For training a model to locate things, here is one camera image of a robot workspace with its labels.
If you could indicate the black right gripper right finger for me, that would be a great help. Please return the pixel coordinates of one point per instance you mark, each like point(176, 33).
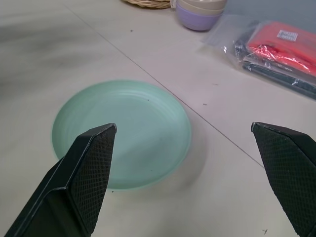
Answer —
point(288, 168)

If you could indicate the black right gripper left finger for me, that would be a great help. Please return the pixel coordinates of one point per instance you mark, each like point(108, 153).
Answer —
point(74, 187)

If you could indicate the light green plate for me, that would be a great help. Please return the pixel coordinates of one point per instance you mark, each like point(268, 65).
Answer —
point(145, 123)

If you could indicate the black packaged item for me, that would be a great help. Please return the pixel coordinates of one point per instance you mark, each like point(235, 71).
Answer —
point(276, 74)

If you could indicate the red packaged item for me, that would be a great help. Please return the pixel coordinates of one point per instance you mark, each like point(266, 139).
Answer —
point(284, 47)

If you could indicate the clear plastic bag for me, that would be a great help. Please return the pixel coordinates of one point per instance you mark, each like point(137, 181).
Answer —
point(237, 42)

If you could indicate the purple bowl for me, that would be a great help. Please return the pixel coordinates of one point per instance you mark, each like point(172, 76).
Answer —
point(195, 18)

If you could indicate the beige bowl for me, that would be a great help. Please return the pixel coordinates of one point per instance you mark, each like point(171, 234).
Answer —
point(202, 5)

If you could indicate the woven wicker basket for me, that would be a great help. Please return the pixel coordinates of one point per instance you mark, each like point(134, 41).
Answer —
point(145, 3)

